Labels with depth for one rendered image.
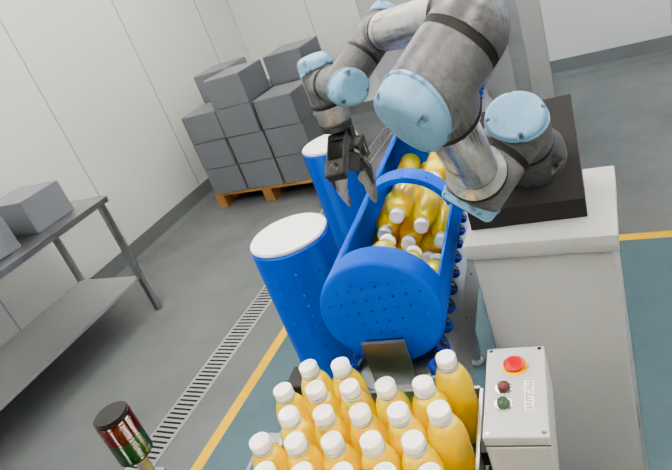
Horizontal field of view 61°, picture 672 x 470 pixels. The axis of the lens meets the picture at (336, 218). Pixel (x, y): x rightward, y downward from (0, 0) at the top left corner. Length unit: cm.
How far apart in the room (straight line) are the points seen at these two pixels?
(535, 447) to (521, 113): 60
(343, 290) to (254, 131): 381
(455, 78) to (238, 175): 461
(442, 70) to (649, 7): 544
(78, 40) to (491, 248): 453
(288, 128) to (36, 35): 207
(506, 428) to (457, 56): 57
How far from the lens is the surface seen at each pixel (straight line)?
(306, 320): 195
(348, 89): 111
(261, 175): 516
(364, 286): 124
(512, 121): 115
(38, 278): 476
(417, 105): 74
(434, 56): 76
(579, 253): 131
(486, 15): 78
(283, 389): 118
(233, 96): 495
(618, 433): 168
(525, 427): 97
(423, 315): 125
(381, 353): 129
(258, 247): 193
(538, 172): 129
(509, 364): 105
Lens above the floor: 183
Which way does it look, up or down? 24 degrees down
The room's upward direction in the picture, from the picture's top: 20 degrees counter-clockwise
